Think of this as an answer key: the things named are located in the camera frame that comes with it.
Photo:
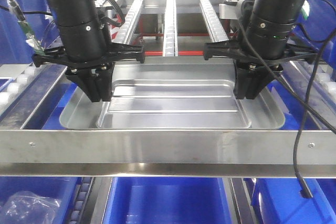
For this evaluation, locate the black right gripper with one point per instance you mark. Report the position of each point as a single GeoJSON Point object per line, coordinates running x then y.
{"type": "Point", "coordinates": [248, 83]}

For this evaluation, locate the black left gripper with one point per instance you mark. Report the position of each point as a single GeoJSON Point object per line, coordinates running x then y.
{"type": "Point", "coordinates": [100, 87]}

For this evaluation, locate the large silver metal tray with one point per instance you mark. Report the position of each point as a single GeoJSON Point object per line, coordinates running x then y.
{"type": "Point", "coordinates": [263, 111]}

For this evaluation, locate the small silver tray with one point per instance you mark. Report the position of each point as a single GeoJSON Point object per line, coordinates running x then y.
{"type": "Point", "coordinates": [173, 104]}

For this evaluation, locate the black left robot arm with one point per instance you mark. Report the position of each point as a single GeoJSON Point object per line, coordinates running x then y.
{"type": "Point", "coordinates": [87, 50]}

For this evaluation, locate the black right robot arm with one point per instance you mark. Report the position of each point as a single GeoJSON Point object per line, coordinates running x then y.
{"type": "Point", "coordinates": [262, 44]}

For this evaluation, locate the centre-left roller track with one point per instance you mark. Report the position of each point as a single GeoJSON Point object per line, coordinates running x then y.
{"type": "Point", "coordinates": [126, 31]}

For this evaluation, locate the centre-right roller track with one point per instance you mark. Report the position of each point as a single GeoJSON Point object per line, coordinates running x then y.
{"type": "Point", "coordinates": [212, 22]}

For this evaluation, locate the right white roller track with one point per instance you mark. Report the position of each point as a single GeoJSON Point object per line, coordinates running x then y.
{"type": "Point", "coordinates": [325, 80]}

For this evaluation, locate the white roller track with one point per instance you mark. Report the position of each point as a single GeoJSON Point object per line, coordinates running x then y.
{"type": "Point", "coordinates": [15, 88]}
{"type": "Point", "coordinates": [325, 80]}

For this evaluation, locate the centre roller track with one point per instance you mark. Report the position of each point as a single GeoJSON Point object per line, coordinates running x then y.
{"type": "Point", "coordinates": [170, 45]}

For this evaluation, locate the left white roller track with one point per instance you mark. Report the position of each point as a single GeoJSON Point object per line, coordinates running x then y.
{"type": "Point", "coordinates": [15, 88]}

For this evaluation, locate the blue bin upper right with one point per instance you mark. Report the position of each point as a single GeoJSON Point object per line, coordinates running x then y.
{"type": "Point", "coordinates": [318, 19]}

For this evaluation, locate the blue bin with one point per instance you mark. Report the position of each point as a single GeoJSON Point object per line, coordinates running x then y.
{"type": "Point", "coordinates": [14, 48]}
{"type": "Point", "coordinates": [167, 200]}
{"type": "Point", "coordinates": [278, 200]}
{"type": "Point", "coordinates": [62, 188]}
{"type": "Point", "coordinates": [318, 19]}

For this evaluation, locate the blue bin upper left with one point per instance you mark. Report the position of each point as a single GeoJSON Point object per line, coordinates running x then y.
{"type": "Point", "coordinates": [14, 48]}

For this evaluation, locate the blue bin lower left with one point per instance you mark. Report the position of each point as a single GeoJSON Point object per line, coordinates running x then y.
{"type": "Point", "coordinates": [62, 188]}

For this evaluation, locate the blue bin lower right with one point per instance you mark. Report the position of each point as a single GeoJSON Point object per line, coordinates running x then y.
{"type": "Point", "coordinates": [278, 200]}

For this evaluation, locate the blue bin lower centre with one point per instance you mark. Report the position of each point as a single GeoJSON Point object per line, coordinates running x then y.
{"type": "Point", "coordinates": [167, 200]}

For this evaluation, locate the lower black roller track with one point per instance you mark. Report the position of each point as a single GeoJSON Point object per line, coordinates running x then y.
{"type": "Point", "coordinates": [77, 207]}

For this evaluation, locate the clear plastic bag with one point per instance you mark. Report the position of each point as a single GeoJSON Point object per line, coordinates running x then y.
{"type": "Point", "coordinates": [28, 207]}

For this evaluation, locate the red metal frame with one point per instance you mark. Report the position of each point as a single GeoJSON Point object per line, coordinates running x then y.
{"type": "Point", "coordinates": [192, 35]}

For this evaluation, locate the left steel divider rail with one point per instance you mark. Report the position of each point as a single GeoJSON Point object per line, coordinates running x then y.
{"type": "Point", "coordinates": [32, 108]}

